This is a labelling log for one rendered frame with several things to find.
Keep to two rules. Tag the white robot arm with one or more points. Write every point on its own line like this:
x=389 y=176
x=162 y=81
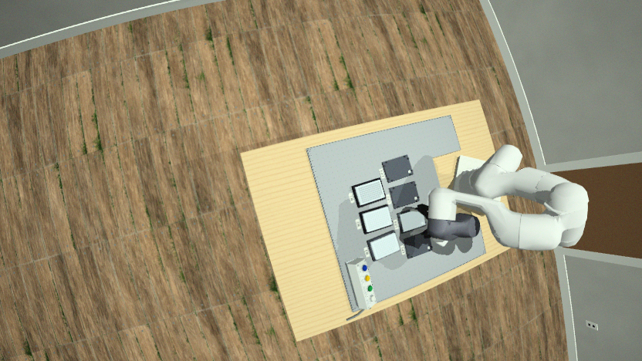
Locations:
x=562 y=223

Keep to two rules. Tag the white button panel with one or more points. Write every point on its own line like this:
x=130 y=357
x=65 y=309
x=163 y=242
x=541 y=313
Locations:
x=361 y=284

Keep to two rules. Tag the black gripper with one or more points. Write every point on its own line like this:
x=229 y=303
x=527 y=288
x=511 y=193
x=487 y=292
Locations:
x=425 y=213

